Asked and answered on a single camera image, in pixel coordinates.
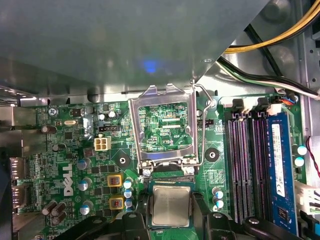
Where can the black RAM slot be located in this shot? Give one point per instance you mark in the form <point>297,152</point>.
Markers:
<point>245,162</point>
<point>235,162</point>
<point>260,162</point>

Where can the black PC case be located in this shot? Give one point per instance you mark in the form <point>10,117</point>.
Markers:
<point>275,11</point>

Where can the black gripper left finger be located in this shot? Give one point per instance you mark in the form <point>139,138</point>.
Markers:
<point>130,227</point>

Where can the green motherboard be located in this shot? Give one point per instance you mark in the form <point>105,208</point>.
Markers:
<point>220,150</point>

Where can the silver CPU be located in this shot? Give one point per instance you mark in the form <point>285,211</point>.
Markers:
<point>171,206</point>

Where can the white four-pin power socket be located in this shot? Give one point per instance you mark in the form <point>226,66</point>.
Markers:
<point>102,143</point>

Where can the blue RAM stick with label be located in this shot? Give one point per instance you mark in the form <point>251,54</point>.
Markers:
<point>278,162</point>

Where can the metal locking lever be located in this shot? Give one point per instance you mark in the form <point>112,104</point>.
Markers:
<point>203,131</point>

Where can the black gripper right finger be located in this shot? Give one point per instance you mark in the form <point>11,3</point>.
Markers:
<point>212,227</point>

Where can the metal socket cover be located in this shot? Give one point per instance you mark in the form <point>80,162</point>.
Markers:
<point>160,100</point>

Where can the grey power supply unit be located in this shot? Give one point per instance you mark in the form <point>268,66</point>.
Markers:
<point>100,37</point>

